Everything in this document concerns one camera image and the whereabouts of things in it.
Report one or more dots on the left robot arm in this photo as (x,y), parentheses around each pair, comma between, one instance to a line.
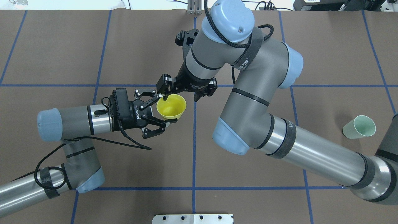
(74,165)

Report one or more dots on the yellow plastic cup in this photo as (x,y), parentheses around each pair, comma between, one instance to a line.
(171,108)

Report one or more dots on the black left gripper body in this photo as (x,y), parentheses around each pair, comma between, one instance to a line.
(134,114)

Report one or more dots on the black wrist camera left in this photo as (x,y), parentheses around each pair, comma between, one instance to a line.
(121,111)

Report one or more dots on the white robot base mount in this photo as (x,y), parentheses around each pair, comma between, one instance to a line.
(193,219)

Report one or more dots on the light green plastic cup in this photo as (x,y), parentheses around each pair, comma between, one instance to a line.
(360,127)

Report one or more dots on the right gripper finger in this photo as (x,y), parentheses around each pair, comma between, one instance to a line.
(207,91)
(165,86)

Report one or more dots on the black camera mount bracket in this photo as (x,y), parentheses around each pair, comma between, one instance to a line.
(185,39)

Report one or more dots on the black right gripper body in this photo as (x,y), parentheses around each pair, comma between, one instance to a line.
(192,86)

